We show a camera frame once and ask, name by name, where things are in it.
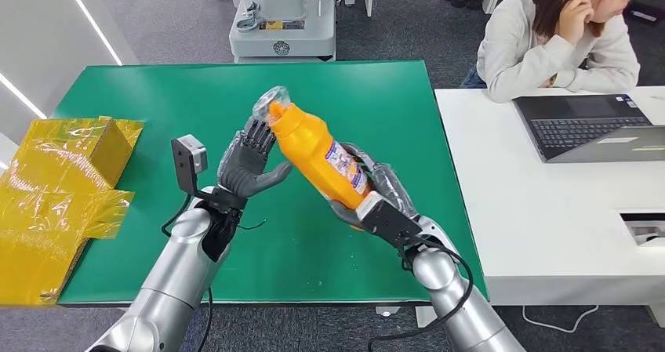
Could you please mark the person's right hand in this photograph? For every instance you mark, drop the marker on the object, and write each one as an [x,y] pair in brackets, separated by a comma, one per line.
[574,17]

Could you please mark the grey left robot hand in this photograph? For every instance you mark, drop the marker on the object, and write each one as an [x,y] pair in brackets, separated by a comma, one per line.
[244,170]

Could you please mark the person's left hand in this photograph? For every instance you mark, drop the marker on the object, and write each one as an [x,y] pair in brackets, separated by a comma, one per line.
[548,82]

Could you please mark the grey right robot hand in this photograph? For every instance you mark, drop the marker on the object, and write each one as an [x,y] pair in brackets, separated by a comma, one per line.
[389,183]

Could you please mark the orange plastic bottle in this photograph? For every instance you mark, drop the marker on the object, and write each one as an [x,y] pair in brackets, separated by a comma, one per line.
[311,152]

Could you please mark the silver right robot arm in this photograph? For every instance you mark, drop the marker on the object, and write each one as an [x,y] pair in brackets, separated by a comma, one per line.
[462,303]

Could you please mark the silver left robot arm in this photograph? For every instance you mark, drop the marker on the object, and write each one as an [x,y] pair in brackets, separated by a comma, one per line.
[171,282]

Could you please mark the person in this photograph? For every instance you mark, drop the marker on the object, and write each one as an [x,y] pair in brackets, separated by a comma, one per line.
[514,53]

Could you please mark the dark grey laptop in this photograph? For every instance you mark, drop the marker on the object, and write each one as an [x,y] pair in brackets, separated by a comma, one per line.
[571,131]

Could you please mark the black floor object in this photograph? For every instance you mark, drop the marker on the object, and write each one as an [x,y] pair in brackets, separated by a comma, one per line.
[647,13]

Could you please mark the white desk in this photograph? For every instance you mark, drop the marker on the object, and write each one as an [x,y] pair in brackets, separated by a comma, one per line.
[545,225]

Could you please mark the white machine base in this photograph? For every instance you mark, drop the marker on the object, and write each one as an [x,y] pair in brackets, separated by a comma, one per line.
[291,33]

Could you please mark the yellow film-wrapped cardboard box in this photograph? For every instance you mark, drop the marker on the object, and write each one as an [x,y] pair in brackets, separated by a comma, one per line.
[47,209]

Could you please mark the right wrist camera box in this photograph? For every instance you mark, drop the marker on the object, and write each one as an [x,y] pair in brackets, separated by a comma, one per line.
[387,222]

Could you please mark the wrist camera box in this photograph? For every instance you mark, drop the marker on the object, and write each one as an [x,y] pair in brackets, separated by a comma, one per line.
[188,160]
[387,222]

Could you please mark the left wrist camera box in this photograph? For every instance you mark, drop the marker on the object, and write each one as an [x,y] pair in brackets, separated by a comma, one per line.
[188,160]

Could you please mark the white table foot bracket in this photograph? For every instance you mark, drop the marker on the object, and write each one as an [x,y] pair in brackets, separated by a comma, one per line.
[387,311]

